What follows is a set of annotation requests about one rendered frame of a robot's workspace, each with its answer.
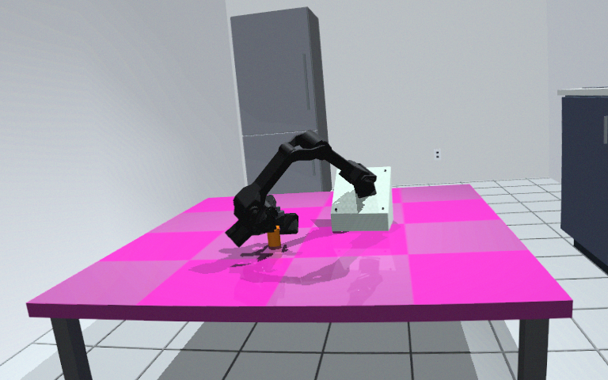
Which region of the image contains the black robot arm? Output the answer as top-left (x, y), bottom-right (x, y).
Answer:
top-left (225, 130), bottom-right (378, 248)

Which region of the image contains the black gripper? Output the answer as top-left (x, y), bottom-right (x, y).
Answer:
top-left (252, 210), bottom-right (298, 236)

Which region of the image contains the orange knob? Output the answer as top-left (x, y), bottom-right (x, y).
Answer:
top-left (267, 226), bottom-right (281, 247)

